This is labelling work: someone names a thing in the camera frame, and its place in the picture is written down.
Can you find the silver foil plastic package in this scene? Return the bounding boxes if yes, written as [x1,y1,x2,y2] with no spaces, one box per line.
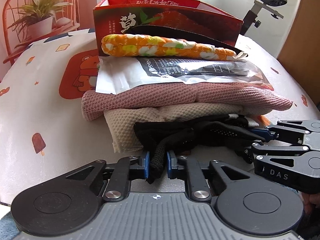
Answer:
[95,56,273,95]

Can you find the beige waffle towel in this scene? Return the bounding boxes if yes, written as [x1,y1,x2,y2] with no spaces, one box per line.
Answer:
[103,102,261,154]

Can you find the red wire chair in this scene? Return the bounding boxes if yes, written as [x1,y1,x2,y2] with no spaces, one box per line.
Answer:
[2,0,80,64]

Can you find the red strawberry cardboard box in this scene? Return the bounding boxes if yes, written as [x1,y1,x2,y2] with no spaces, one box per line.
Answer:
[93,0,243,55]

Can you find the person's hand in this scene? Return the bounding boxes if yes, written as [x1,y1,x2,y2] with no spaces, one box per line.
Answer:
[301,193,320,215]

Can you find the pink waffle towel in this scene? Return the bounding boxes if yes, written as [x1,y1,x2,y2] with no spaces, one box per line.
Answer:
[81,82,293,121]

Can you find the potted plant white pot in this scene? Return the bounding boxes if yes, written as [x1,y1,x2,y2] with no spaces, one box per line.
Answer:
[8,0,73,35]

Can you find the black mesh fabric item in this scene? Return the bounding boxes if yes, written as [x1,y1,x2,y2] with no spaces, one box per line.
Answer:
[133,114,265,184]

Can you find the white cartoon print tablecloth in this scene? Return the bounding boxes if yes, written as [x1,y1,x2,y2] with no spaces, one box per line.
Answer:
[1,29,319,204]

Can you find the black exercise bike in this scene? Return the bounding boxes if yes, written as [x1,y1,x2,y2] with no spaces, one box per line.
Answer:
[240,0,287,36]

